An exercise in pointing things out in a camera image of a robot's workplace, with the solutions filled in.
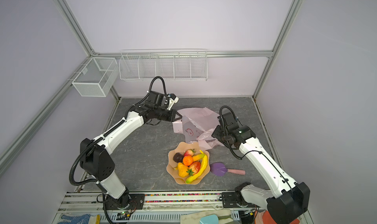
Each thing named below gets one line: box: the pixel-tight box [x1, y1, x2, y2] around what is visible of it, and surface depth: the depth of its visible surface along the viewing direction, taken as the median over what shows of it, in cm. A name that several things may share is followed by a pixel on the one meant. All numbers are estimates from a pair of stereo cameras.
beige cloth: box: [180, 209, 235, 224], surface depth 71 cm
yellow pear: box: [177, 162, 189, 178], surface depth 79 cm
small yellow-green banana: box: [191, 153, 206, 162], surface depth 83 cm
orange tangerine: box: [182, 155, 193, 167], surface depth 82 cm
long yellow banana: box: [185, 149, 209, 184], surface depth 80 cm
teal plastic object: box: [199, 214, 219, 224], surface depth 69 cm
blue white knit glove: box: [57, 214, 91, 224], surface depth 70 cm
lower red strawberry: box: [186, 161, 201, 177], surface depth 77 cm
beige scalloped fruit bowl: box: [166, 141, 211, 185], surface depth 83 cm
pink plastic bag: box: [172, 107, 225, 150], surface depth 82 cm
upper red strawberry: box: [183, 148, 196, 157], surface depth 87 cm
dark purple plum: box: [172, 152, 184, 164], surface depth 84 cm
